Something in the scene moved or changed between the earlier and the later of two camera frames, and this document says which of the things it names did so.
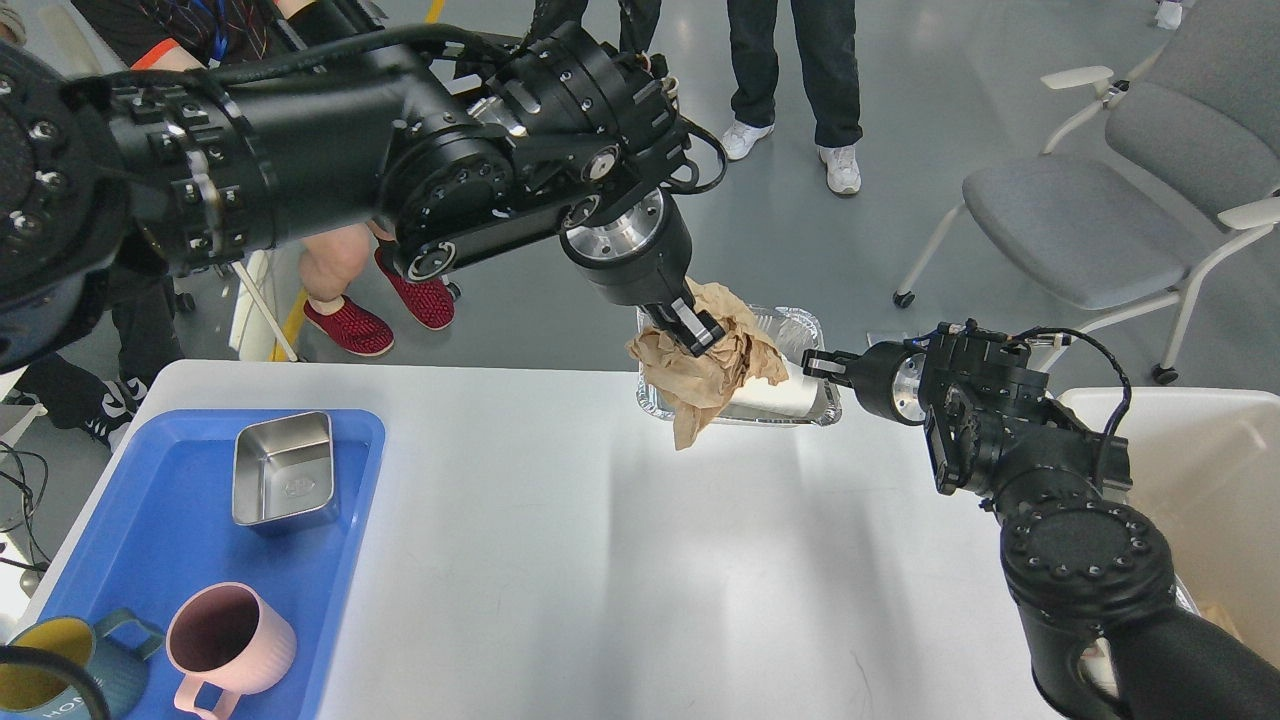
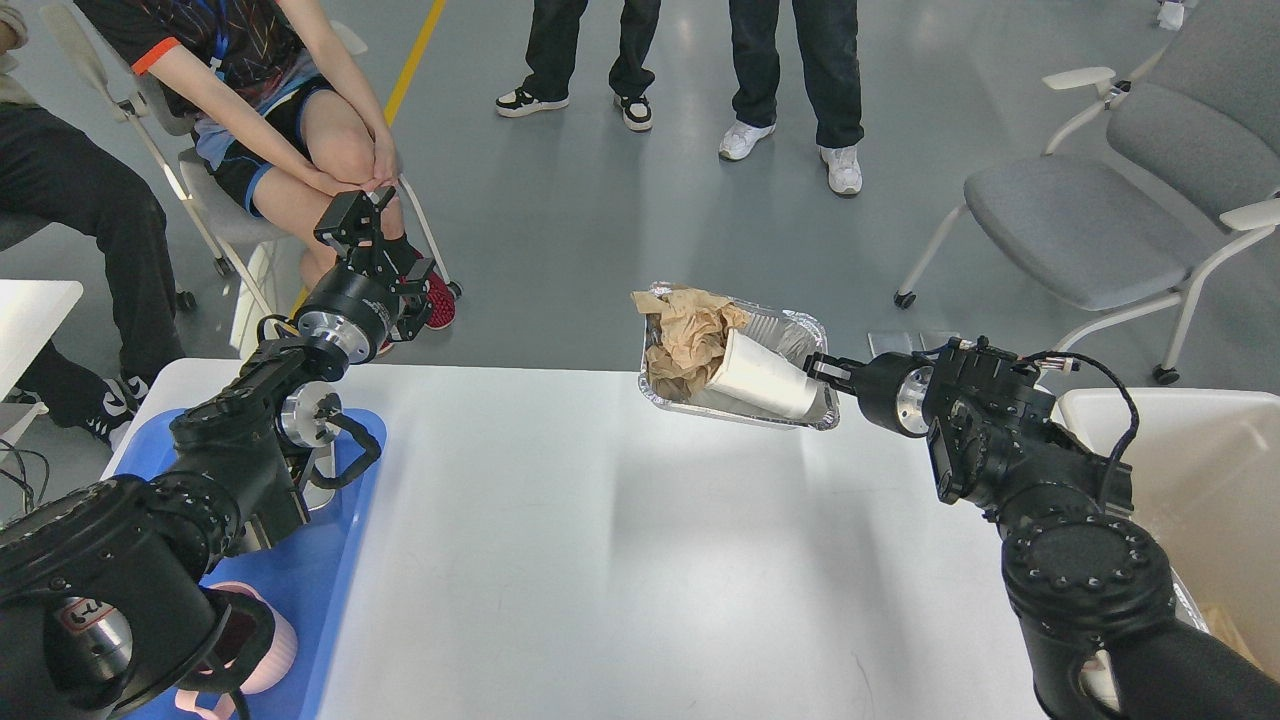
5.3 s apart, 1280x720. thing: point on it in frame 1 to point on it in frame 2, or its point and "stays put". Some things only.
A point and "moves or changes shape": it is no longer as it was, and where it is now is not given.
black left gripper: (641, 254) to (352, 304)
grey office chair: (1150, 185) stays put
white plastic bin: (1205, 465) stays put
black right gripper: (887, 377) stays put
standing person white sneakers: (827, 44) stays put
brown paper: (696, 388) moves or changes shape
